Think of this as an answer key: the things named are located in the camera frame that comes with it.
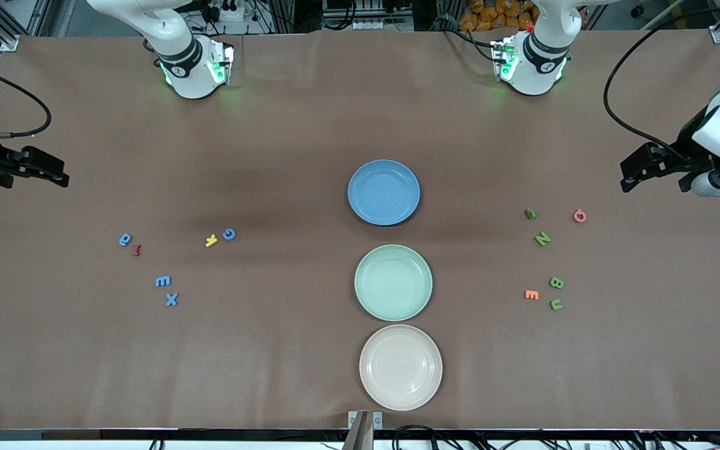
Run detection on beige plate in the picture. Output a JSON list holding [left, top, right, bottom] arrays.
[[359, 324, 444, 412]]

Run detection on green plate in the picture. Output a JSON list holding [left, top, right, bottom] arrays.
[[354, 244, 434, 323]]

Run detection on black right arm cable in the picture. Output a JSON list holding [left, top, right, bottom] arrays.
[[0, 59, 53, 139]]

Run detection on long white power strip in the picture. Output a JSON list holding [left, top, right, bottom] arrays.
[[352, 19, 414, 33]]

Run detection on metal camera post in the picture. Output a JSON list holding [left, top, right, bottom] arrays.
[[347, 409, 383, 450]]

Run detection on white power strip with plugs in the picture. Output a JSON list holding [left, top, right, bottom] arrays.
[[207, 0, 246, 23]]

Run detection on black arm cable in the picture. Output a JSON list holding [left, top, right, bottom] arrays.
[[0, 59, 53, 139], [602, 5, 720, 157]]

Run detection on brown table cover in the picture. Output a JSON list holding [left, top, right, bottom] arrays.
[[0, 28, 720, 432]]

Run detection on blue plate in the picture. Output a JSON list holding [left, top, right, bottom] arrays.
[[347, 159, 421, 227]]

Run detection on bag of orange items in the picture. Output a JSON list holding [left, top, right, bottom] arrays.
[[459, 0, 539, 33]]

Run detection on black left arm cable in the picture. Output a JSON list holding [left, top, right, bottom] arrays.
[[602, 5, 720, 157]]

